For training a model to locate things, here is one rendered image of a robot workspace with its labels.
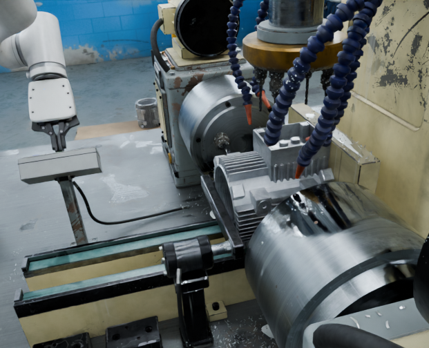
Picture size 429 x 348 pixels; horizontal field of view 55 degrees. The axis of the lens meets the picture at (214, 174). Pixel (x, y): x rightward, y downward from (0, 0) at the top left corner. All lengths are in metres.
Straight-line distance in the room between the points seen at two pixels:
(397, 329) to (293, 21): 0.48
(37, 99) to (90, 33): 5.28
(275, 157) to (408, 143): 0.24
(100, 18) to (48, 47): 5.21
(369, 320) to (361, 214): 0.17
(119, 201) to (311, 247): 0.85
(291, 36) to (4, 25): 0.57
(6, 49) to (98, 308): 0.62
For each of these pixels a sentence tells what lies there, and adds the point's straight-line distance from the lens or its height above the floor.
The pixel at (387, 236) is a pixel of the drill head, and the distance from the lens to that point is 0.54.
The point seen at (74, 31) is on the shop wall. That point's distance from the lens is 6.31.
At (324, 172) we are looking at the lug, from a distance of 0.81.
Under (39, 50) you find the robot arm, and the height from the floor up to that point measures 1.28.
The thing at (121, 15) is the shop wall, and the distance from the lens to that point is 6.26.
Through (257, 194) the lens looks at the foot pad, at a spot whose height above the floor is 1.08.
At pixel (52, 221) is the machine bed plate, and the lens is 1.28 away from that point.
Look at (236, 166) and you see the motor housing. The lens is 0.78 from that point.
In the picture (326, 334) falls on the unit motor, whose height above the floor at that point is 1.25.
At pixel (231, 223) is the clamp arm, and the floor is 1.03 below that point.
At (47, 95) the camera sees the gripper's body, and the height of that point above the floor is 1.19.
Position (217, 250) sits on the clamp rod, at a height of 1.02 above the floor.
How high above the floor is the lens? 1.49
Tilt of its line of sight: 30 degrees down
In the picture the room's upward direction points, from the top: 3 degrees counter-clockwise
